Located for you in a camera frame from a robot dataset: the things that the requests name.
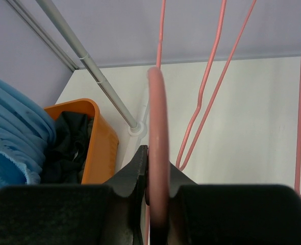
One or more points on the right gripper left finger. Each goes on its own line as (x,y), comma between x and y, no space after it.
(108,213)

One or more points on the olive green shorts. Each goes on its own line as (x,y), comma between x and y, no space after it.
(89,130)

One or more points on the light blue shorts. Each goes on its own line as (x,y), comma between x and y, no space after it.
(26,131)

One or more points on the white metal clothes rack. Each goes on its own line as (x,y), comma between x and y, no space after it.
(136,126)

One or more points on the dark navy shorts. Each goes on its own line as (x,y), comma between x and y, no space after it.
(65,158)

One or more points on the pink hanger of blue shorts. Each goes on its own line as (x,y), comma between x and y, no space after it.
(158,149)

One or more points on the orange plastic laundry basket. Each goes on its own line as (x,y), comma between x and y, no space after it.
(103,145)

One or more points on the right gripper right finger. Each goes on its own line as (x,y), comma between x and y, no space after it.
(232,213)

